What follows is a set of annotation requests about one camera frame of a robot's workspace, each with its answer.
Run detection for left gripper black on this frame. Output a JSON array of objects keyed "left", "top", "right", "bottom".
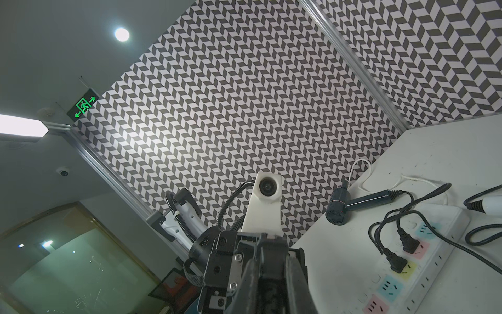
[{"left": 197, "top": 230, "right": 308, "bottom": 314}]

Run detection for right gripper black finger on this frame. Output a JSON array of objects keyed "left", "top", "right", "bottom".
[{"left": 284, "top": 255, "right": 318, "bottom": 314}]

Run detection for power strip black cord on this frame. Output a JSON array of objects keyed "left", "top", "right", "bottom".
[{"left": 367, "top": 182, "right": 452, "bottom": 274}]

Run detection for dryer black cord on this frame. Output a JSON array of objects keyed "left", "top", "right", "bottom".
[{"left": 395, "top": 184, "right": 502, "bottom": 276}]

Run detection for white power strip colourful sockets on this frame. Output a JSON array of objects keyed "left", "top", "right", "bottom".
[{"left": 342, "top": 204, "right": 470, "bottom": 313}]

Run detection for white blow dryer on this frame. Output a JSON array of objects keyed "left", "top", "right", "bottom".
[{"left": 466, "top": 196, "right": 502, "bottom": 218}]

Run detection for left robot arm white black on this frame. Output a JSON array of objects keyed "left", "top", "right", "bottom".
[{"left": 147, "top": 188, "right": 317, "bottom": 313}]

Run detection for green exit sign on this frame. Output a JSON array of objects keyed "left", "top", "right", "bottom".
[{"left": 67, "top": 88, "right": 100, "bottom": 122}]

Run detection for ceiling light fixture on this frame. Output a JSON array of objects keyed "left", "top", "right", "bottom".
[{"left": 0, "top": 115, "right": 49, "bottom": 142}]

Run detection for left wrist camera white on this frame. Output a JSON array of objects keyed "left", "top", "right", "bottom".
[{"left": 241, "top": 172, "right": 284, "bottom": 236}]

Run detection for white cable at wall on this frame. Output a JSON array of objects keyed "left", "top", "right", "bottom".
[{"left": 348, "top": 158, "right": 448, "bottom": 205}]

